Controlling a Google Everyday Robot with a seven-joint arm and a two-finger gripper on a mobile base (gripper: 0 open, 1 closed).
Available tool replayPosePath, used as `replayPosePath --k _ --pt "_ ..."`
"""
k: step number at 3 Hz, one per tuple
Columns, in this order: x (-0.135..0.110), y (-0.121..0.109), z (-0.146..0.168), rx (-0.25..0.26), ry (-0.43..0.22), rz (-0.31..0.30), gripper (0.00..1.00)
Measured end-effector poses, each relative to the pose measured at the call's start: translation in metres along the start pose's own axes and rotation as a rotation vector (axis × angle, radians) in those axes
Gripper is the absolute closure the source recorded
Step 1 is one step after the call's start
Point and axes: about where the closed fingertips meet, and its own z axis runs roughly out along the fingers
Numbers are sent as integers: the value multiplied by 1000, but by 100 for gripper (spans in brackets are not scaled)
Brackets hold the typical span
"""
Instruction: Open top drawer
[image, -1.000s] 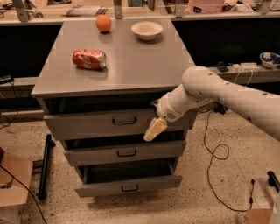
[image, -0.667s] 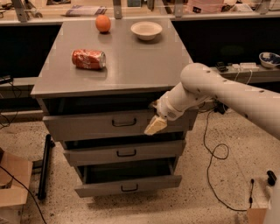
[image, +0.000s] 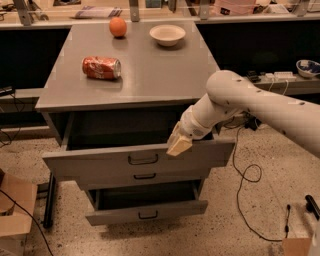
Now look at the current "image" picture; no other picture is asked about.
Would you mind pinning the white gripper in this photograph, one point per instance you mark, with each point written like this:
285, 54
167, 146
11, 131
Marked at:
191, 128

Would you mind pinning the grey top drawer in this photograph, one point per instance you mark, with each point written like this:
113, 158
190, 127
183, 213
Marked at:
120, 142

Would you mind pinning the grey drawer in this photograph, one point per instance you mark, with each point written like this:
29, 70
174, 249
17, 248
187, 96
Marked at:
120, 142
146, 202
100, 182

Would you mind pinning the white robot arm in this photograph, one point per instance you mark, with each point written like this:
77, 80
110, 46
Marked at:
228, 93

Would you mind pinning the grey drawer cabinet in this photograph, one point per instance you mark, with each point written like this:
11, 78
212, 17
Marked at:
152, 77

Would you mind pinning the grey bottom drawer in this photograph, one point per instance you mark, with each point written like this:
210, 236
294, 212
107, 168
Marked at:
146, 202

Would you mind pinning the grey middle drawer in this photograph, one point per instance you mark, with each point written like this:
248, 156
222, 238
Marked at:
100, 182

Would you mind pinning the black device on ledge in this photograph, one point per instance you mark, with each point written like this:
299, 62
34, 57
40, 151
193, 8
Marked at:
253, 76

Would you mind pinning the red soda can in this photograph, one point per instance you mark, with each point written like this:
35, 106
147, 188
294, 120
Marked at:
101, 67

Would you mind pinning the white power strip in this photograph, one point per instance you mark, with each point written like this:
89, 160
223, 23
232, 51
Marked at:
281, 76

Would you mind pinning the orange fruit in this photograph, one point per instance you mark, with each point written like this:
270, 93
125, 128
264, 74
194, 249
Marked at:
117, 27

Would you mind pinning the blue white bowl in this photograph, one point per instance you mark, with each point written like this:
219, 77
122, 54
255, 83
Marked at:
308, 68

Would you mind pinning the black bar on floor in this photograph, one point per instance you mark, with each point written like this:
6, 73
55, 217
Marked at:
48, 215

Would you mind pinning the cardboard box bottom right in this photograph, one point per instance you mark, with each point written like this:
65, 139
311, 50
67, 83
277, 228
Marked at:
296, 246

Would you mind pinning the cardboard box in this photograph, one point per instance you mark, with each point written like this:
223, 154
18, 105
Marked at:
17, 203
296, 246

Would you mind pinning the magazine on shelf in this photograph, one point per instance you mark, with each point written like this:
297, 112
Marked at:
93, 12

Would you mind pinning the cardboard box left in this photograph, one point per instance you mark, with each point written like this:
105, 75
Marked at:
17, 203

